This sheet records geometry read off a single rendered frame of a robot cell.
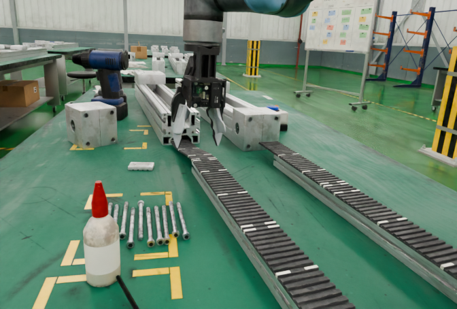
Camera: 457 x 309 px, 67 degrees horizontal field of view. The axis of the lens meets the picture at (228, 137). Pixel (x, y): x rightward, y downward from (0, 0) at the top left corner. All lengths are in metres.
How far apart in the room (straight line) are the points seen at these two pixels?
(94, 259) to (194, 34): 0.42
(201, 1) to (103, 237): 0.43
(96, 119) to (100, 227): 0.53
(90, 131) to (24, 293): 0.52
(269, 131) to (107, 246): 0.58
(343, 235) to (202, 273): 0.22
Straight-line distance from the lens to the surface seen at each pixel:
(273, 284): 0.42
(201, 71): 0.67
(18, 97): 4.58
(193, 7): 0.67
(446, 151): 4.09
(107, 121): 0.92
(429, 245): 0.52
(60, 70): 6.13
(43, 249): 0.52
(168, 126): 0.91
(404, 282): 0.50
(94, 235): 0.41
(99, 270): 0.43
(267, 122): 0.89
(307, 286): 0.39
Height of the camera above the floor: 1.05
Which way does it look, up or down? 15 degrees down
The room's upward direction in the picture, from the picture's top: 3 degrees clockwise
